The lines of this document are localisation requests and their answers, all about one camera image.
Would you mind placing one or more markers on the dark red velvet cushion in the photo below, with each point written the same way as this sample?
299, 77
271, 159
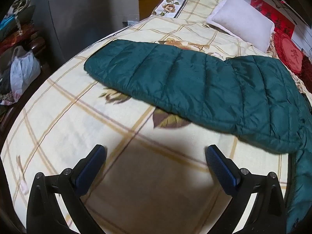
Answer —
307, 73

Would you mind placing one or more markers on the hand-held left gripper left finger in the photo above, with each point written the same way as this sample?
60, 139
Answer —
89, 169

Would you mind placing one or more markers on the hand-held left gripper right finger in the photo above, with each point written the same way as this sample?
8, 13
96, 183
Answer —
223, 169

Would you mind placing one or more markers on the white plastic bag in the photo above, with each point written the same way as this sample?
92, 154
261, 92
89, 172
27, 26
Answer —
24, 70

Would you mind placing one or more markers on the pile of folded clothes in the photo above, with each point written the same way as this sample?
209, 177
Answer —
17, 26

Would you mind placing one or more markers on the red wall poster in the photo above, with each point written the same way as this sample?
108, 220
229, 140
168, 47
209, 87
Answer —
270, 12

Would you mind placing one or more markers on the white pillow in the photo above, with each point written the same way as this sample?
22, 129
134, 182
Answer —
241, 22

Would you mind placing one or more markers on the red heart-shaped cushion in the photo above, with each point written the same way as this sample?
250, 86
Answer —
290, 51

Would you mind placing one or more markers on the grey wardrobe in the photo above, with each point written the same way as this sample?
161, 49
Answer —
85, 9

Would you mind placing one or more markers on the green puffer jacket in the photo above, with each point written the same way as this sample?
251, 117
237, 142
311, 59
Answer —
195, 82

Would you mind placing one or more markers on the bed with floral checked blanket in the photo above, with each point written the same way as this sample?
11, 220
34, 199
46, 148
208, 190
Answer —
73, 126

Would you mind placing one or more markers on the black wall television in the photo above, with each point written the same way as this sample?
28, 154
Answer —
298, 9

